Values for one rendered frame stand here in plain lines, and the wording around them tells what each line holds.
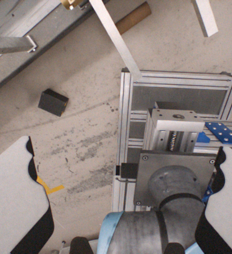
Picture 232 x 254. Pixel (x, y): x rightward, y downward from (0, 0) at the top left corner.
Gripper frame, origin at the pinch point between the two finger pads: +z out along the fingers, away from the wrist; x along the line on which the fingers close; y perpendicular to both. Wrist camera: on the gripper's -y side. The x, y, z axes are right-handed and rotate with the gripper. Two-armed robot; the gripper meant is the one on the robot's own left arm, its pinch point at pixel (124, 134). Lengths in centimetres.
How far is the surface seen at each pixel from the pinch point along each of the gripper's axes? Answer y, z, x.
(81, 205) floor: 184, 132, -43
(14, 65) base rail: 5, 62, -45
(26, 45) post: -3, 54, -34
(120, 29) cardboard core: -13, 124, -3
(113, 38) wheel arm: -6.7, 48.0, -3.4
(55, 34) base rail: -7, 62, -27
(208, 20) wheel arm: -12, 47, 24
